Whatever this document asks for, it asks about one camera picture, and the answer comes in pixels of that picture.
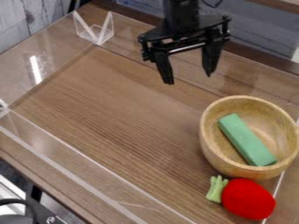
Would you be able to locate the red plush strawberry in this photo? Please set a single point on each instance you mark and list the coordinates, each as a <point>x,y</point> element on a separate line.
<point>241,196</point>

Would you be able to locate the clear acrylic corner bracket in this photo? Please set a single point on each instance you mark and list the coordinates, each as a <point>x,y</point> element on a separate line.
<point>96,34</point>

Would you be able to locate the brown wooden bowl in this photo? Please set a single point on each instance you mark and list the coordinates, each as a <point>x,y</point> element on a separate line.
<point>272,125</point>

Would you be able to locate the green rectangular block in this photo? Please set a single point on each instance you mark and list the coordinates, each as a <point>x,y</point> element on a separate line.
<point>245,141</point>

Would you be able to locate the clear acrylic front wall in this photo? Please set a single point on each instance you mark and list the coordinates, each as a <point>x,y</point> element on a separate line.
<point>86,187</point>

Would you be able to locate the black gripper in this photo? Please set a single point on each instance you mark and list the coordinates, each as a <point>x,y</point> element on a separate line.
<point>184,30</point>

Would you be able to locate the black metal table bracket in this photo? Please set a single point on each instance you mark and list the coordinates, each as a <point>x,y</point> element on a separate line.
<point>44,215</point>

